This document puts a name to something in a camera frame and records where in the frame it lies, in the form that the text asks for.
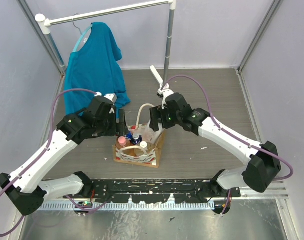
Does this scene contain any clear bottle white cap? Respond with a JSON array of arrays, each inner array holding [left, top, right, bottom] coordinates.
[[137, 141, 154, 153]]

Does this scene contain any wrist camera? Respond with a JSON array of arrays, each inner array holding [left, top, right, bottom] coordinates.
[[94, 92, 117, 114], [157, 84, 174, 109]]

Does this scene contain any white bottle grey cap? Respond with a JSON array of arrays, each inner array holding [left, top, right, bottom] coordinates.
[[142, 121, 164, 145]]

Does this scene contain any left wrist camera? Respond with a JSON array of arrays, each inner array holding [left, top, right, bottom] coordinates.
[[94, 92, 117, 114]]

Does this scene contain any teal t-shirt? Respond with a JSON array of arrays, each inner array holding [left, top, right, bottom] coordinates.
[[64, 22, 130, 110]]

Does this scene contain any light blue clothes hanger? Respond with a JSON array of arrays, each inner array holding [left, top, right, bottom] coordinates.
[[72, 24, 92, 53]]

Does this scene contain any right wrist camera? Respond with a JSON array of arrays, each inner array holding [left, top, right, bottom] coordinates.
[[157, 84, 174, 109]]

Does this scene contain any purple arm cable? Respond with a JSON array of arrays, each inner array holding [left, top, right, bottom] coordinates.
[[160, 74, 294, 218], [0, 88, 110, 237]]

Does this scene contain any white metal clothes rack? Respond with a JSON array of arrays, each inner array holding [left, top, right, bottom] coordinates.
[[34, 0, 177, 87]]

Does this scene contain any pink cap bottle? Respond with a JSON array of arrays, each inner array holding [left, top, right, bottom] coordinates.
[[116, 136, 131, 150]]

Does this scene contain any white cable duct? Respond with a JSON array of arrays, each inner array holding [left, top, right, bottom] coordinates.
[[38, 200, 215, 211]]

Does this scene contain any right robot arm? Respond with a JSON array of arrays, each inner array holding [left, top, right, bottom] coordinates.
[[149, 92, 281, 197]]

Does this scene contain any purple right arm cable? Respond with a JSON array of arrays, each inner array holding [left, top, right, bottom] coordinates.
[[160, 74, 294, 218]]

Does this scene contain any burlap canvas bag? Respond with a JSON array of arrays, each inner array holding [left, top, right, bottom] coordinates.
[[112, 103, 165, 168]]

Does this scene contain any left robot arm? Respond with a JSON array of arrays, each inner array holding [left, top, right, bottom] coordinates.
[[0, 93, 127, 216]]

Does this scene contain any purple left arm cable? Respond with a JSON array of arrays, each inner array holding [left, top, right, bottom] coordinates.
[[0, 88, 110, 237]]

